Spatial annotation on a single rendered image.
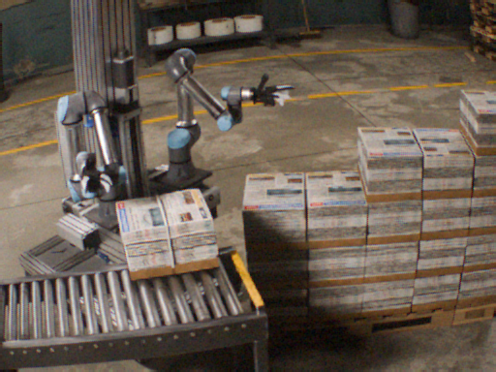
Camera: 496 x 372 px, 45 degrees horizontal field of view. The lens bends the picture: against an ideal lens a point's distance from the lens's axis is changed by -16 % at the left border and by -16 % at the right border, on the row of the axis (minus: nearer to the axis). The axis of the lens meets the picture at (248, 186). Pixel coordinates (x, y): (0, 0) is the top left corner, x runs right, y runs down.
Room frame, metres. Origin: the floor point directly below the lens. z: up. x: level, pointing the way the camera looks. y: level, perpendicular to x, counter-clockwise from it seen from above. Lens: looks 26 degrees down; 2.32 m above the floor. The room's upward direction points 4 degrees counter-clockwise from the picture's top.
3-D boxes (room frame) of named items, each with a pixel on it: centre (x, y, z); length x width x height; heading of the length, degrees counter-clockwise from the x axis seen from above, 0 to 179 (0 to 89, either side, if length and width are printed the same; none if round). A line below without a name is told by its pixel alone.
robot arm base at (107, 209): (2.90, 0.66, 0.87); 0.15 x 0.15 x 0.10
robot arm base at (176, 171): (3.26, 0.33, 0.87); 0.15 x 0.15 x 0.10
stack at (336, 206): (2.96, -0.56, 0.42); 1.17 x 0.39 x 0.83; 85
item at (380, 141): (2.95, -0.69, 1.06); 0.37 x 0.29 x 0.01; 177
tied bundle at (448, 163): (2.93, -0.99, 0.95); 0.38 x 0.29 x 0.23; 174
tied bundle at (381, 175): (2.95, -0.69, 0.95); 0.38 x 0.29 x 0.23; 177
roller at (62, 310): (2.11, 0.81, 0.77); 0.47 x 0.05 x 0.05; 13
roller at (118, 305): (2.17, 0.56, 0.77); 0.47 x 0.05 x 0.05; 13
